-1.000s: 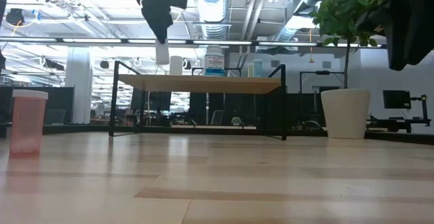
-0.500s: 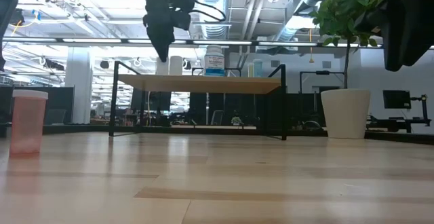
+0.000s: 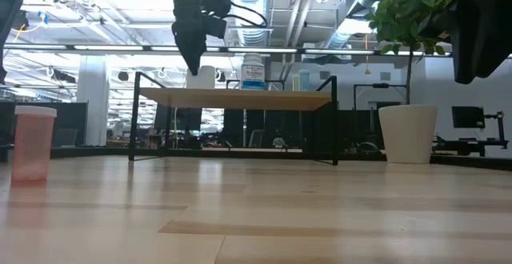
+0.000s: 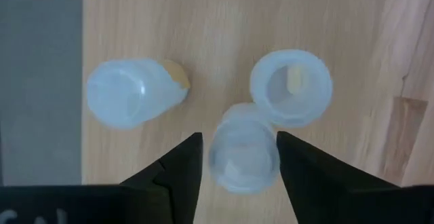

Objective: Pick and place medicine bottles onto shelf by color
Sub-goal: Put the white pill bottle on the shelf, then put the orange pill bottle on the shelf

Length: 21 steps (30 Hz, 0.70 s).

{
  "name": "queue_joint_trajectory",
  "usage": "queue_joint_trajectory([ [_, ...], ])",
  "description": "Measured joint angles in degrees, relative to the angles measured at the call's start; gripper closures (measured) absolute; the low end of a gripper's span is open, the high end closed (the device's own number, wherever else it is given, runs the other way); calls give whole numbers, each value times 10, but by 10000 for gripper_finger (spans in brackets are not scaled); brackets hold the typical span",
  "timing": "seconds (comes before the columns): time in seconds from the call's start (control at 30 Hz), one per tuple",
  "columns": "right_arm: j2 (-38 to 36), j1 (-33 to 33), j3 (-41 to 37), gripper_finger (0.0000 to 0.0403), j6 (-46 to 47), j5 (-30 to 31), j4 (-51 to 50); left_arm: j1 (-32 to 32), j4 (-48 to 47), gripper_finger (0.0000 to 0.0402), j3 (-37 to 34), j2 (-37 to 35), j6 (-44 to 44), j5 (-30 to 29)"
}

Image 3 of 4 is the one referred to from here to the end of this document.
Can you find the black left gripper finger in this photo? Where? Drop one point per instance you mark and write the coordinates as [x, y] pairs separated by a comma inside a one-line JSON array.
[[192, 48]]

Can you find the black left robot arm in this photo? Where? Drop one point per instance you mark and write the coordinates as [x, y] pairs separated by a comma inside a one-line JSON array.
[[8, 0]]

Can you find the wooden shelf with black legs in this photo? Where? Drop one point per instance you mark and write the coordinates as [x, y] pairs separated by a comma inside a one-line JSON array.
[[240, 99]]

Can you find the green leafy potted tree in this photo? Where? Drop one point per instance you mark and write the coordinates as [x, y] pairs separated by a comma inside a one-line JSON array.
[[400, 16]]

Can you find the black monitor in background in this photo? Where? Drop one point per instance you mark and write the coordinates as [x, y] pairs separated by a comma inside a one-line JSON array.
[[468, 117]]

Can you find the yellow translucent pill bottle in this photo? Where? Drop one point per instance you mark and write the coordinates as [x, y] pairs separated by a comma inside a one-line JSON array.
[[295, 83]]

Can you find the black background desk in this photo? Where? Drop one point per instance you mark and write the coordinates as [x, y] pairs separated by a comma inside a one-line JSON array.
[[476, 144]]

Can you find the white round plant pot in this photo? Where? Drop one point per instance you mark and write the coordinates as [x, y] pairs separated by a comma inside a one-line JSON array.
[[408, 136]]

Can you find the pink translucent pill bottle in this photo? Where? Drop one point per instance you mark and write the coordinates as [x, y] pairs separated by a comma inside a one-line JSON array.
[[34, 144]]

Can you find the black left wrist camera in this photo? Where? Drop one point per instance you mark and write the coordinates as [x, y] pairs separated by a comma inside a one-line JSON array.
[[216, 27]]

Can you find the silver ribbed ceiling duct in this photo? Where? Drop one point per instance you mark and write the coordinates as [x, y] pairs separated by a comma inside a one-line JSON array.
[[250, 8]]

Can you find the silver smooth ceiling duct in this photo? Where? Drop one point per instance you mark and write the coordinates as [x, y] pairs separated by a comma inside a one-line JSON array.
[[360, 0]]

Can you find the black aluminium table frame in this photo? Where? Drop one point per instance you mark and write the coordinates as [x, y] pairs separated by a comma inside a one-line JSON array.
[[100, 152]]

